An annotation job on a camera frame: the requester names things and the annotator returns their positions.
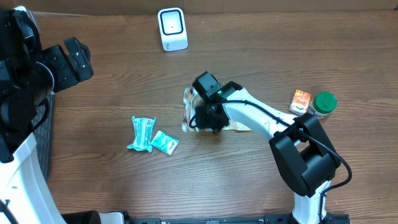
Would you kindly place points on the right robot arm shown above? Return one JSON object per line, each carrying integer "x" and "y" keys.
{"x": 305, "y": 157}

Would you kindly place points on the orange tissue pack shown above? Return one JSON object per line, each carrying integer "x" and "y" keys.
{"x": 300, "y": 102}

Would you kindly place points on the brown snack pouch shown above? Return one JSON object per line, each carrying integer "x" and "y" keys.
{"x": 192, "y": 100}

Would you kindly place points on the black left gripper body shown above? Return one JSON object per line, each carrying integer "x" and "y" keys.
{"x": 64, "y": 71}

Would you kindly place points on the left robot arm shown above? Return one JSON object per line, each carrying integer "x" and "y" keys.
{"x": 29, "y": 75}

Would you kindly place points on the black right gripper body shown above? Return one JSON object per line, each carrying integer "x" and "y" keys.
{"x": 207, "y": 120}

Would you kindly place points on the white barcode scanner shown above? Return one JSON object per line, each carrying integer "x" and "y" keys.
{"x": 172, "y": 28}

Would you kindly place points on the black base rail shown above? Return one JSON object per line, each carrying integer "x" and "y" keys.
{"x": 211, "y": 221}

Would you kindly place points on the grey plastic basket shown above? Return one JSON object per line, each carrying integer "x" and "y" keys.
{"x": 43, "y": 136}

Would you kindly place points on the teal snack bar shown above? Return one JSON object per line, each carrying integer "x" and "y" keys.
{"x": 143, "y": 130}

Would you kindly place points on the teal tissue pack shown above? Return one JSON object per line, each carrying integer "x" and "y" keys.
{"x": 165, "y": 143}

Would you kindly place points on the green capped bottle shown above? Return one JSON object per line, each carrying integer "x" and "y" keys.
{"x": 322, "y": 105}

